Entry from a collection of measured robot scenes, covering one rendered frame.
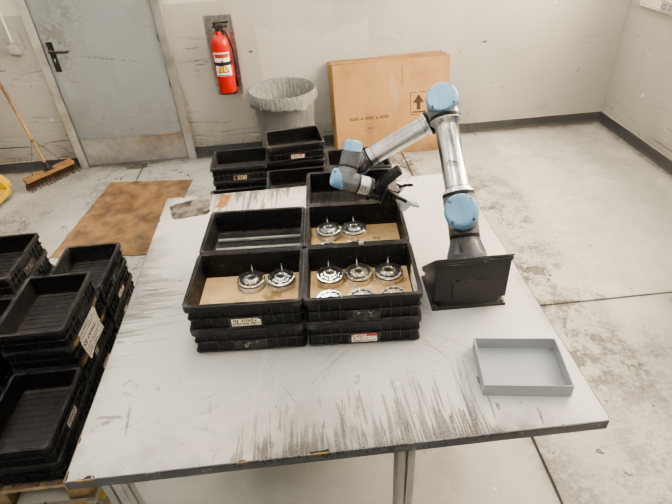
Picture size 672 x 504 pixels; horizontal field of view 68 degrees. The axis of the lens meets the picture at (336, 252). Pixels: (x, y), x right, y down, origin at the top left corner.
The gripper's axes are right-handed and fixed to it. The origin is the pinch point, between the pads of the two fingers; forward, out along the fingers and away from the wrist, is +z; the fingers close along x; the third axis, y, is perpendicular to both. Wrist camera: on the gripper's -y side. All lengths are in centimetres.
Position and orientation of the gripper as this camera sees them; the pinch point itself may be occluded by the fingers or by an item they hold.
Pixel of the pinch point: (417, 194)
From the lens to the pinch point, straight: 201.9
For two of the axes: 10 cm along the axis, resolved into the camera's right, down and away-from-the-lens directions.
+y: -3.2, 7.2, 6.2
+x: 0.4, 6.6, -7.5
